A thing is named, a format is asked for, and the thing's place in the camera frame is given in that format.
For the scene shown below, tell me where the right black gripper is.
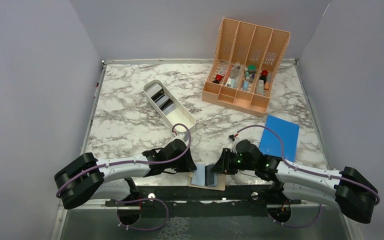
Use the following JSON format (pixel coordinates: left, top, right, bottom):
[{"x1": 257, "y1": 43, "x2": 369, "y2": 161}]
[{"x1": 209, "y1": 147, "x2": 256, "y2": 175}]

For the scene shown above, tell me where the black credit card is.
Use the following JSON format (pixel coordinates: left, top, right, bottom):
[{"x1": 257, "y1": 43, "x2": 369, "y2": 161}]
[{"x1": 204, "y1": 164, "x2": 217, "y2": 187}]

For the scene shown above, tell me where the white oblong plastic tray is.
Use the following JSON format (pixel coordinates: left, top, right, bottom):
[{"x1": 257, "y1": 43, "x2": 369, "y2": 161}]
[{"x1": 142, "y1": 79, "x2": 196, "y2": 133}]

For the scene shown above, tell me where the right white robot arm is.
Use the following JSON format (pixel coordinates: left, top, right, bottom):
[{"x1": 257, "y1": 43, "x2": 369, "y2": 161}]
[{"x1": 210, "y1": 139, "x2": 380, "y2": 224}]

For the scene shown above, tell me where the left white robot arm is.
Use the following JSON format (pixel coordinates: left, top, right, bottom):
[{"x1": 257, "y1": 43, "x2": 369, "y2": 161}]
[{"x1": 54, "y1": 139, "x2": 197, "y2": 210}]

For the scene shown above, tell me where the stack of cards in tray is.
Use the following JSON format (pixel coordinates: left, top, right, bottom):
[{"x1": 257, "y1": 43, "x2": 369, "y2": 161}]
[{"x1": 145, "y1": 83, "x2": 176, "y2": 115}]

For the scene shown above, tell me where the blue flat board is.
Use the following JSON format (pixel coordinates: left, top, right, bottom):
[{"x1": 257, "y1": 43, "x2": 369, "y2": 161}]
[{"x1": 258, "y1": 115, "x2": 300, "y2": 163}]

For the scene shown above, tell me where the red capped black bottle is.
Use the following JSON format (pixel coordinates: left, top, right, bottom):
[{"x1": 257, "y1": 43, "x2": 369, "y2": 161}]
[{"x1": 212, "y1": 74, "x2": 224, "y2": 84}]

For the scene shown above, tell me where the peach plastic desk organizer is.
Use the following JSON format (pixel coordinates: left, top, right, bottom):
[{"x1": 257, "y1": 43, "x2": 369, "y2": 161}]
[{"x1": 202, "y1": 18, "x2": 291, "y2": 117}]

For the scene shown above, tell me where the orange marker pen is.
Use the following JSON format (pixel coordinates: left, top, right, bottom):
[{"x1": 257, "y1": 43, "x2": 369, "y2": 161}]
[{"x1": 264, "y1": 72, "x2": 272, "y2": 90}]

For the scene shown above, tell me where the green capped bottle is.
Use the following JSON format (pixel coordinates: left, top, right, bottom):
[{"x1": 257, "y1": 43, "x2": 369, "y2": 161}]
[{"x1": 247, "y1": 64, "x2": 257, "y2": 74}]

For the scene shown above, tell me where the red capped bottle right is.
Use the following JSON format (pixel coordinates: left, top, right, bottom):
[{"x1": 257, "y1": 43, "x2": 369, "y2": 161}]
[{"x1": 259, "y1": 70, "x2": 269, "y2": 84}]

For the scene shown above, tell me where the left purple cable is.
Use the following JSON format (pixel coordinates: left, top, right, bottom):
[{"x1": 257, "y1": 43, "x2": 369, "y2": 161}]
[{"x1": 55, "y1": 123, "x2": 193, "y2": 232}]

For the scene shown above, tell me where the purple cable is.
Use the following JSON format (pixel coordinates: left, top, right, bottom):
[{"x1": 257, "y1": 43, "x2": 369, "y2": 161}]
[
  {"x1": 55, "y1": 123, "x2": 193, "y2": 232},
  {"x1": 229, "y1": 124, "x2": 381, "y2": 229}
]

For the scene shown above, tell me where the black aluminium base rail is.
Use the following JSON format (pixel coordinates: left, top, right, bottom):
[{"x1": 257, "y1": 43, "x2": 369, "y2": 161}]
[{"x1": 58, "y1": 184, "x2": 332, "y2": 220}]

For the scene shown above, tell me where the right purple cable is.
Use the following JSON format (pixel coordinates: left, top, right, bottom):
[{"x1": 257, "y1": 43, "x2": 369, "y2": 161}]
[{"x1": 229, "y1": 124, "x2": 381, "y2": 229}]

